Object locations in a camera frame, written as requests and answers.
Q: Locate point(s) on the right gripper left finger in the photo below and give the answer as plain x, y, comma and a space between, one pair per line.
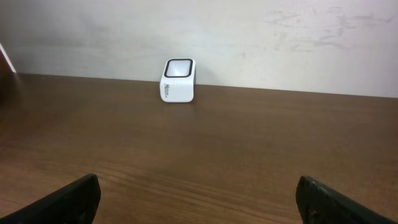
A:
76, 202

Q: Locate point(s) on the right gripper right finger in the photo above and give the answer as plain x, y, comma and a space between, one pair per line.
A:
319, 204

